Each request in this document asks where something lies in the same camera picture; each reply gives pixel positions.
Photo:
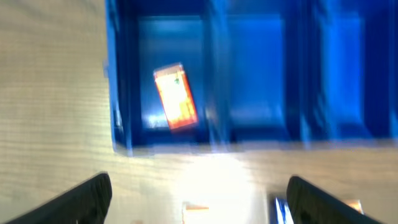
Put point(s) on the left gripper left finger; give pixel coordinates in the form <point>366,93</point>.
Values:
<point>84,202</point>

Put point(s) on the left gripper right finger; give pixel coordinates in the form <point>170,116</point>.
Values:
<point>317,208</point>

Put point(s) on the blue candy pack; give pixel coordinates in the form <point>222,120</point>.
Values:
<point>281,214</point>

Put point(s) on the orange candy box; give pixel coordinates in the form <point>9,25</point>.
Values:
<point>354,205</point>
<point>193,214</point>
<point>175,96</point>

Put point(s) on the blue tray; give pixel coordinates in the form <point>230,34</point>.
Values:
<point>255,62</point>

